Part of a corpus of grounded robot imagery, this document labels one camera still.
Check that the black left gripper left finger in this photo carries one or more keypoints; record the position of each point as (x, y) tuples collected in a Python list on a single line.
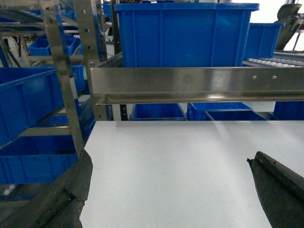
[(60, 204)]

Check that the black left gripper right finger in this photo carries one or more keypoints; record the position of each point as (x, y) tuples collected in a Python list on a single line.
[(280, 191)]

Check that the large blue bin on shelf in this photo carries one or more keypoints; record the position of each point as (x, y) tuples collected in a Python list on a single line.
[(184, 34)]

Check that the blue bin lower left rack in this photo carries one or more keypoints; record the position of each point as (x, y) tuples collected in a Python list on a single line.
[(36, 159)]

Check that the blue bin rack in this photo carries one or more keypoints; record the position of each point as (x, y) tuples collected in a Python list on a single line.
[(27, 94), (36, 159)]

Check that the blue bin below right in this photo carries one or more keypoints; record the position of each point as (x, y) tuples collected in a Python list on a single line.
[(289, 110)]

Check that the blue bin below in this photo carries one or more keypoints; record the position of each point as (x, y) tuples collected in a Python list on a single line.
[(158, 112), (289, 110), (226, 111)]

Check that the blue bin below centre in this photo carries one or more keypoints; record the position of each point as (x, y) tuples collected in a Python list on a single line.
[(226, 111)]

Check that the blue bin left side rack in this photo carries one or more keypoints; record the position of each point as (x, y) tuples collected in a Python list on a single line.
[(27, 94)]

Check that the white roller conveyor track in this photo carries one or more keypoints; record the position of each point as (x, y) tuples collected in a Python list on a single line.
[(272, 62)]

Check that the blue bin below left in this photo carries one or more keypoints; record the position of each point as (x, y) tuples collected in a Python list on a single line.
[(158, 112)]

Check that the blue bin far right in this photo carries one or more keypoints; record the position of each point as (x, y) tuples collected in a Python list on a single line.
[(262, 39)]

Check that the stainless steel shelf rail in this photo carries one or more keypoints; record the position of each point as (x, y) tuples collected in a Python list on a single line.
[(113, 85)]

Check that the steel rack upright post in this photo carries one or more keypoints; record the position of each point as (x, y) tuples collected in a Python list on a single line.
[(58, 47)]

